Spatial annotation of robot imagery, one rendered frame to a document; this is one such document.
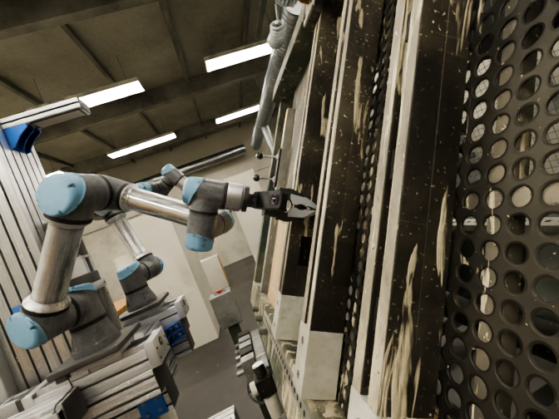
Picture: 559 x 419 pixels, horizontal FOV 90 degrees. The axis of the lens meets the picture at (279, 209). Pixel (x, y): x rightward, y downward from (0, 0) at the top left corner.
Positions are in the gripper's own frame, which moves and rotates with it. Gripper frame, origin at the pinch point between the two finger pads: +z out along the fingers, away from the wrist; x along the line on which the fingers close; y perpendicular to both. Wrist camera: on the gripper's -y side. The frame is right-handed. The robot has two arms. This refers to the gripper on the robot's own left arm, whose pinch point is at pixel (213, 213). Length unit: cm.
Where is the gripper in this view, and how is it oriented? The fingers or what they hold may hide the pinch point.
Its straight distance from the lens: 156.2
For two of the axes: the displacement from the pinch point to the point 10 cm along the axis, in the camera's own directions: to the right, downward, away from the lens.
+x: -1.4, 0.3, 9.9
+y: 6.4, -7.6, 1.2
